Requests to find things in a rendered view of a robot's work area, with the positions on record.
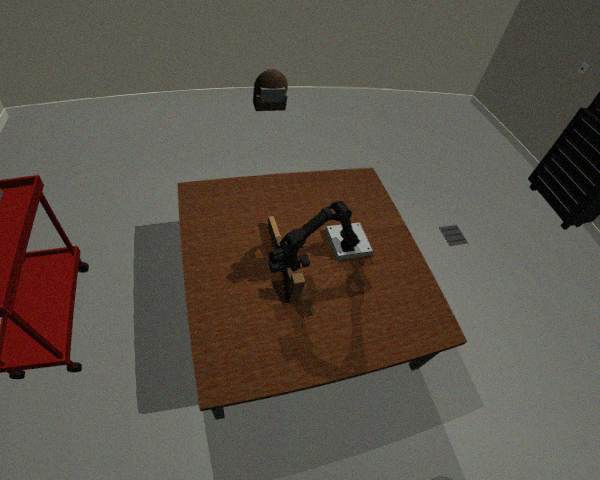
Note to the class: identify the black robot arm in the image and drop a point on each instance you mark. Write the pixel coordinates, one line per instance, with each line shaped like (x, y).
(297, 237)

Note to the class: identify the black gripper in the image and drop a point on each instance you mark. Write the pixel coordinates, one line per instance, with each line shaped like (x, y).
(294, 263)

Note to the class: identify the wooden post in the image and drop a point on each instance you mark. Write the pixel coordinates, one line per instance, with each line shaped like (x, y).
(296, 286)

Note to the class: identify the dark wooden side rail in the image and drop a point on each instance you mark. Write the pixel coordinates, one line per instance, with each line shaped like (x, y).
(276, 239)

